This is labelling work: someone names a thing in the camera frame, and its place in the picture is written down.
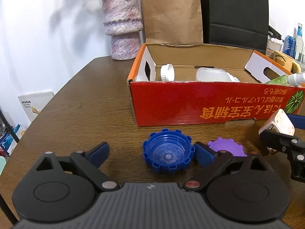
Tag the grain storage jar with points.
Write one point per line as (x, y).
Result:
(273, 45)

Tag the clear plastic bottle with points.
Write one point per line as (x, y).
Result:
(299, 44)

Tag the black paper bag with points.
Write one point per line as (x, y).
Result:
(237, 23)

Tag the blue white package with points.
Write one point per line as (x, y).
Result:
(8, 144)

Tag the red cardboard box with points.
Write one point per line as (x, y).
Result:
(186, 101)

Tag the yellow bear mug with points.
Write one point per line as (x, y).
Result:
(287, 62)

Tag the green spray bottle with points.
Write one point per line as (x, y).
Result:
(295, 80)

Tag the translucent plastic container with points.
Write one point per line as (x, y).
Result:
(212, 75)

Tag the small white bottle cap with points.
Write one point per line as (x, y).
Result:
(233, 78)

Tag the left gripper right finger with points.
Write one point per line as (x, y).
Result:
(240, 189)

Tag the brown paper bag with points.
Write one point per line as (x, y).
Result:
(172, 21)

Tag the blue soda can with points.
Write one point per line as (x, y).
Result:
(289, 46)

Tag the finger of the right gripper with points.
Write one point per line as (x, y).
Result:
(298, 121)
(292, 146)

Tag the black hangers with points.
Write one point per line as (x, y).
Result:
(272, 33)

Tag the blue ridged cap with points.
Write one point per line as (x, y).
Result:
(168, 151)

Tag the white ridged cap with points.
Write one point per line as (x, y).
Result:
(167, 73)

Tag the purple ridged cap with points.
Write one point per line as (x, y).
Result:
(228, 145)

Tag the purple textured vase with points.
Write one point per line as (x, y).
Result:
(123, 22)

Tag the black light stand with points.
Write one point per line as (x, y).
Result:
(4, 207)

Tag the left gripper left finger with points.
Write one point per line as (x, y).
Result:
(60, 188)

